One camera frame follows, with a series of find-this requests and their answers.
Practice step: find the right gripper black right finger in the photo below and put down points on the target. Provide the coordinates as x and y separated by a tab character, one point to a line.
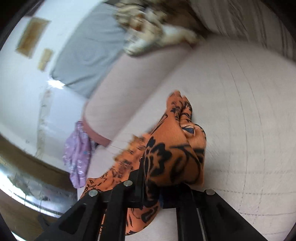
206	216

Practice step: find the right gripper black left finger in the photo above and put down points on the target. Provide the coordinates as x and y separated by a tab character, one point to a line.
99	215

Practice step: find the orange black floral cloth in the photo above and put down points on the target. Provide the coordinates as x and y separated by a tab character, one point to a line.
172	153

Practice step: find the purple floral cloth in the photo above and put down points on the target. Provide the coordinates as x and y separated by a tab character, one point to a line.
78	150

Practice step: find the pink bolster pillow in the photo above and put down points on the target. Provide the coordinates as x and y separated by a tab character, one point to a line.
125	88

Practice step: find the grey pillow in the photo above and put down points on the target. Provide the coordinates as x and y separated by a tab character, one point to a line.
90	52

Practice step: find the beige brown patterned blanket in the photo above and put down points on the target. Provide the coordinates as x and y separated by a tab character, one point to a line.
158	24

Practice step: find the striped beige blanket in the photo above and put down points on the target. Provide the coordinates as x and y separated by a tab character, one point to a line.
252	21

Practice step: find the brown wooden door frame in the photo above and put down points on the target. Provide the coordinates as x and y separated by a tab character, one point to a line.
33	193

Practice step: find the small wooden wall frame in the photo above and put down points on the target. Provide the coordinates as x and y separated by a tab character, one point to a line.
45	58

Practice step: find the large wooden wall frame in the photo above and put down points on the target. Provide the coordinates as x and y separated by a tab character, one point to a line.
31	35

